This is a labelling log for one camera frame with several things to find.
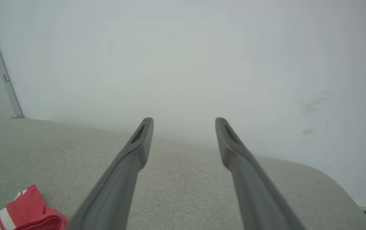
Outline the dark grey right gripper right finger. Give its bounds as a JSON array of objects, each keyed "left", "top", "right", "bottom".
[{"left": 215, "top": 117, "right": 307, "bottom": 230}]

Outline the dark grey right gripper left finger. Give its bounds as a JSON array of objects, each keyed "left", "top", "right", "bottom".
[{"left": 66, "top": 117, "right": 154, "bottom": 230}]

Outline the red and white garment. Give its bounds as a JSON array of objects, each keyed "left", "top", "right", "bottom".
[{"left": 0, "top": 184, "right": 70, "bottom": 230}]

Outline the grey metal door frame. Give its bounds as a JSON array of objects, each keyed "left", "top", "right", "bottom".
[{"left": 0, "top": 0, "right": 24, "bottom": 119}]

